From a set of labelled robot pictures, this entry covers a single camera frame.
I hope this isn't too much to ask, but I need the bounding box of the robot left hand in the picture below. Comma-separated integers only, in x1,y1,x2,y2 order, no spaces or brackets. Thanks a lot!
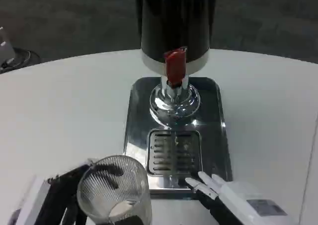
7,157,144,225

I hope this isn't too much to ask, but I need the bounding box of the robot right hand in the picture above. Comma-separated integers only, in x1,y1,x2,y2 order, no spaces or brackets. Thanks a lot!
185,171,297,225

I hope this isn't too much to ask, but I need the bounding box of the clear ribbed glass cup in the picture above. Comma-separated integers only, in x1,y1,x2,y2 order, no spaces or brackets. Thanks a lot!
76,154,153,225

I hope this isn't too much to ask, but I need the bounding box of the steel drip tray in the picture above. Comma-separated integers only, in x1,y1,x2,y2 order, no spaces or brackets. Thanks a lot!
123,76,234,194

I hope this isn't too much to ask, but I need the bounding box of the slotted steel drain grid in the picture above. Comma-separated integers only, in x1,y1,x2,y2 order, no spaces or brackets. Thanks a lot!
146,129,202,177

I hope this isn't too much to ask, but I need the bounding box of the black round background base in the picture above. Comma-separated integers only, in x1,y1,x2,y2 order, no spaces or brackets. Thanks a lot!
0,47,41,74

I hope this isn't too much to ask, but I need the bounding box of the red tap lever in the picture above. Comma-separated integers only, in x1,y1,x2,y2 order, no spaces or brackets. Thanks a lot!
164,48,185,85

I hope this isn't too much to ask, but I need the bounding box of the black cylindrical drink dispenser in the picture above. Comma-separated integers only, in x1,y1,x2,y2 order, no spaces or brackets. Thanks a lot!
135,0,211,118

